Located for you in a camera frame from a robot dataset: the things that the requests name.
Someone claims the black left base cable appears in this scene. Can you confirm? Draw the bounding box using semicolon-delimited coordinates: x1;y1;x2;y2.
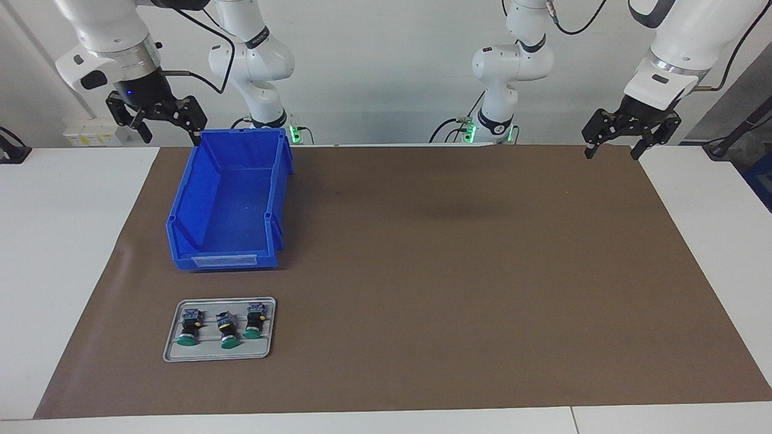
429;90;486;143

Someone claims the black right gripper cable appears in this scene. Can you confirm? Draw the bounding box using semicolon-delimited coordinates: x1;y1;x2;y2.
158;3;237;95

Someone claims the blue crate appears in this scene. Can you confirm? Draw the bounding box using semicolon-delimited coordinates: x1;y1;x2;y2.
743;154;772;213

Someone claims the blue plastic storage bin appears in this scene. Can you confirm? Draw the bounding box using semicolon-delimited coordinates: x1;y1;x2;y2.
166;128;295;271

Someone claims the brown table mat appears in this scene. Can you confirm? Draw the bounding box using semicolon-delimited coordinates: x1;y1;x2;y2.
33;145;772;420

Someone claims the white wall outlet box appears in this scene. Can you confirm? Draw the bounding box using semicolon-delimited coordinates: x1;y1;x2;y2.
63;118;145;147

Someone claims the black clamp mount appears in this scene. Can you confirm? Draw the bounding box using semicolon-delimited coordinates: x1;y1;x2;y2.
0;127;32;165

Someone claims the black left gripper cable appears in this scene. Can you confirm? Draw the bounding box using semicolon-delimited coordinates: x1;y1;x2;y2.
546;0;772;92

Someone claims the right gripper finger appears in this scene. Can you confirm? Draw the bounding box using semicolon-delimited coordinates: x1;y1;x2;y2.
106;92;153;144
175;95;209;147

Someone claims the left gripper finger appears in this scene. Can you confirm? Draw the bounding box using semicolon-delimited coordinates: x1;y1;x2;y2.
581;108;622;160
631;113;683;161

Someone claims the black stand pole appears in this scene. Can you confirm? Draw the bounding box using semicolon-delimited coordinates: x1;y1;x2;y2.
703;96;772;160

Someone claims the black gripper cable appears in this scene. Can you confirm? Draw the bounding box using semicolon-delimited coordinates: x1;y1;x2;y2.
158;3;237;95
546;0;772;92

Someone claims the green push button switch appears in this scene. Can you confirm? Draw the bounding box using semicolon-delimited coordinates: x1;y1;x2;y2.
216;310;241;350
242;302;268;339
176;307;204;347

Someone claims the grey metal tray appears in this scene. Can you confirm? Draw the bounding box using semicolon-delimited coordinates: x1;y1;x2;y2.
163;297;277;363

